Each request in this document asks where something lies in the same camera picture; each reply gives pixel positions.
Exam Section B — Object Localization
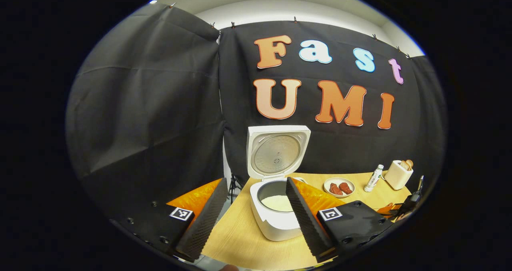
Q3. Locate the black backdrop cloth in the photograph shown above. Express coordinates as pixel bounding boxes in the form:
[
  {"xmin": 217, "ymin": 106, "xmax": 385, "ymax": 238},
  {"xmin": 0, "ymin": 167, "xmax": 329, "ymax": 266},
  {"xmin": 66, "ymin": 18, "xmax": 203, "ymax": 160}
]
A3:
[{"xmin": 65, "ymin": 3, "xmax": 448, "ymax": 223}]

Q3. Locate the white round plate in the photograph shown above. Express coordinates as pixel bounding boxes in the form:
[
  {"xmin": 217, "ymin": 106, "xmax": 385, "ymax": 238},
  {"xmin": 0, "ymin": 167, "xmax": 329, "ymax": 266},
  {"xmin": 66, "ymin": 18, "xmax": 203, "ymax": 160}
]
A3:
[{"xmin": 323, "ymin": 177, "xmax": 356, "ymax": 199}]

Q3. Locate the black tripod stand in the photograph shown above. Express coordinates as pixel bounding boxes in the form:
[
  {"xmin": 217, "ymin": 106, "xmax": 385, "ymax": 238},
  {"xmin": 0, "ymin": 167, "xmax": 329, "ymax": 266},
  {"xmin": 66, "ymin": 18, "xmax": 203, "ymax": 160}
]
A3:
[{"xmin": 228, "ymin": 174, "xmax": 242, "ymax": 203}]

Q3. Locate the white drink bottle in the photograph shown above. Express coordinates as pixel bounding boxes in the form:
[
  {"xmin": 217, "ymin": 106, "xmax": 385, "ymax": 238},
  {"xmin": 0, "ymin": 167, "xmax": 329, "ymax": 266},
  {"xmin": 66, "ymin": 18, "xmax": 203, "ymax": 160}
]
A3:
[{"xmin": 364, "ymin": 165, "xmax": 384, "ymax": 193}]

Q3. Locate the white rice cooker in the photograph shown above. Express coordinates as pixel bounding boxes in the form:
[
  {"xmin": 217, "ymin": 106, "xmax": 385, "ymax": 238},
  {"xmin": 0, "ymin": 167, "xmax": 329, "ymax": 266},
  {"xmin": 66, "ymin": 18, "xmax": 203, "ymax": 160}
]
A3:
[{"xmin": 247, "ymin": 125, "xmax": 311, "ymax": 241}]

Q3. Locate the white rice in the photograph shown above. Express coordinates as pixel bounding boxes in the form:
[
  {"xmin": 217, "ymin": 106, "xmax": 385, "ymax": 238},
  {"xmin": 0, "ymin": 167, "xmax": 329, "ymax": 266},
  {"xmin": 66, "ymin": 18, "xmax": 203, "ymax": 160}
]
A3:
[{"xmin": 261, "ymin": 195, "xmax": 294, "ymax": 213}]

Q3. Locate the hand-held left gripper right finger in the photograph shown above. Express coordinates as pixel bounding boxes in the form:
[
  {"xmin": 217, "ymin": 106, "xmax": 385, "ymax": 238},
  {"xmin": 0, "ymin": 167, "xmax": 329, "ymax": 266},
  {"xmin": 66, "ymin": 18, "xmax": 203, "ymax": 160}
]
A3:
[{"xmin": 286, "ymin": 177, "xmax": 396, "ymax": 263}]

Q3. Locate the white toaster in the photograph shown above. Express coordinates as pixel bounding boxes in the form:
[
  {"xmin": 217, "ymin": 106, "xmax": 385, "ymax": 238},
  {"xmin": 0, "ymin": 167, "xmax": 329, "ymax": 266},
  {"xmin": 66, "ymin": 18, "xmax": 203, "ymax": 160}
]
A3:
[{"xmin": 384, "ymin": 160, "xmax": 414, "ymax": 191}]

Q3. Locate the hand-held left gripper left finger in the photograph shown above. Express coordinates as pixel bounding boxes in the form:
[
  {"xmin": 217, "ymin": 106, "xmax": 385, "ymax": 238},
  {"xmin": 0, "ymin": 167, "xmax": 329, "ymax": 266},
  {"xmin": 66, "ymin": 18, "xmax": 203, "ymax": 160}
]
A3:
[{"xmin": 108, "ymin": 178, "xmax": 228, "ymax": 263}]

